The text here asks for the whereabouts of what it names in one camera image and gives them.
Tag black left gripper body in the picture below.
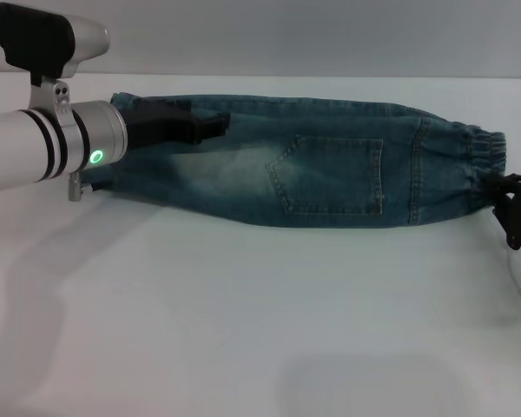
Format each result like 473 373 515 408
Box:
121 109 201 149

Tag blue denim shorts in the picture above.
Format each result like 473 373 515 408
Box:
93 90 510 228

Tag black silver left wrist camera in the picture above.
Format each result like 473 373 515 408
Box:
0 2 112 87

